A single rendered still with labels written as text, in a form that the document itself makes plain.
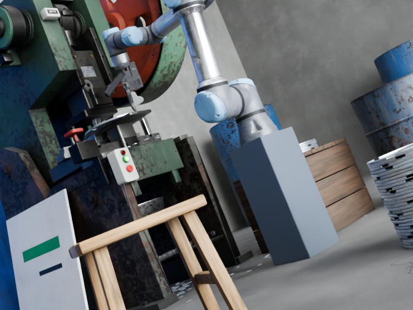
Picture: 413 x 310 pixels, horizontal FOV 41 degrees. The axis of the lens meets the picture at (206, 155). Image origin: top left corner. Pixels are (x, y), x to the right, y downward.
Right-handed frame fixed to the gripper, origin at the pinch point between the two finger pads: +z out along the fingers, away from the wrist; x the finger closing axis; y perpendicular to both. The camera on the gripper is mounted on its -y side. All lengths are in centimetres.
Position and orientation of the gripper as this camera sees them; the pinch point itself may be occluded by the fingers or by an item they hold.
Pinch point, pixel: (134, 110)
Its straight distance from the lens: 242.5
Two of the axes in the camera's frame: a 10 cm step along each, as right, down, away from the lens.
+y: 9.2, -3.6, 1.5
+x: -2.3, -1.7, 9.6
